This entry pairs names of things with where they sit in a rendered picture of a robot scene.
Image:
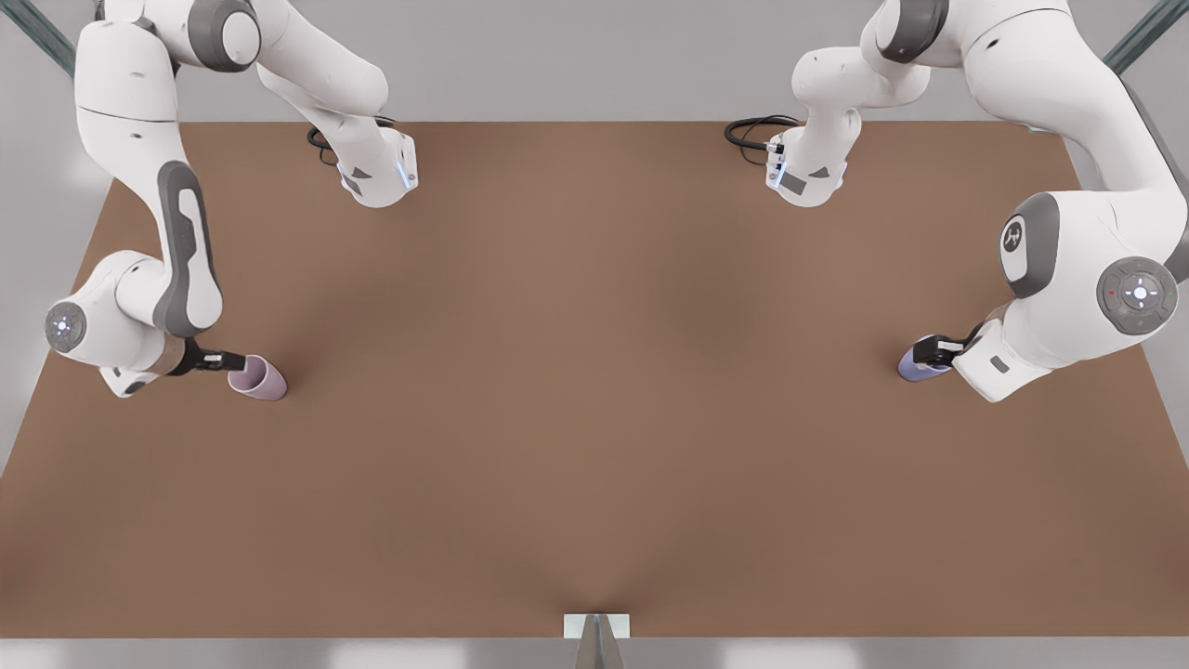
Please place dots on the pink cup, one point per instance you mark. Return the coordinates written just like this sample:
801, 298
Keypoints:
260, 378

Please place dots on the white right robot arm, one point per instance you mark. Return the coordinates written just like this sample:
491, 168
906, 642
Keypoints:
139, 139

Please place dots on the purple cup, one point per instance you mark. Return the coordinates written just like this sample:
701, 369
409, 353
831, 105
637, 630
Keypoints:
918, 371

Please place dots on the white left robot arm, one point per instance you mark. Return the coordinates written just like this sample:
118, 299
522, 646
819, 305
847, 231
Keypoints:
1068, 251

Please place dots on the silver frame post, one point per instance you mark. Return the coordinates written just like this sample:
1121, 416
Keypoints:
599, 641
42, 32
1138, 35

